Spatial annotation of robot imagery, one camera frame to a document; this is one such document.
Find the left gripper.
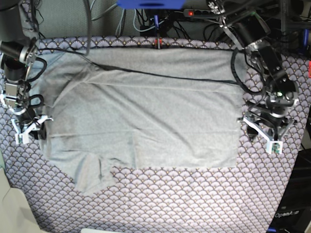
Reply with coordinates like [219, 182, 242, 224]
[238, 111, 297, 143]

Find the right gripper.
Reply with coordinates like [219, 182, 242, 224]
[11, 115, 53, 142]

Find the light grey T-shirt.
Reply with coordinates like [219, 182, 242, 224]
[31, 48, 243, 194]

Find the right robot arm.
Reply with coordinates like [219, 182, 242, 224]
[0, 0, 52, 144]

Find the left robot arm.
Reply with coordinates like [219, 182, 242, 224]
[207, 0, 298, 154]

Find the purple fan-pattern tablecloth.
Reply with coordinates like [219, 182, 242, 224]
[0, 37, 311, 233]

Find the white panel bottom left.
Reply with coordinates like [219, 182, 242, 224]
[0, 168, 41, 233]

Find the black OpenArm box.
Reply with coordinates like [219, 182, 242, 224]
[267, 149, 311, 233]

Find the blue clamp right side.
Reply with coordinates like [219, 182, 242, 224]
[298, 29, 309, 55]

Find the blue orange table clamp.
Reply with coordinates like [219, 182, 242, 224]
[154, 15, 161, 49]

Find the black power strip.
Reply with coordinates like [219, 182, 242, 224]
[183, 9, 219, 18]

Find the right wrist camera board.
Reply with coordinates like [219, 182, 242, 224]
[15, 133, 29, 145]

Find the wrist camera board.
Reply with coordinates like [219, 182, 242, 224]
[266, 141, 283, 154]
[15, 133, 29, 145]

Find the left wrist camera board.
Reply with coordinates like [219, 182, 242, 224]
[266, 141, 283, 154]

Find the light blue cable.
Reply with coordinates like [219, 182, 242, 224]
[87, 0, 127, 36]

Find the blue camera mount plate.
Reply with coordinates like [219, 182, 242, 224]
[117, 0, 185, 9]

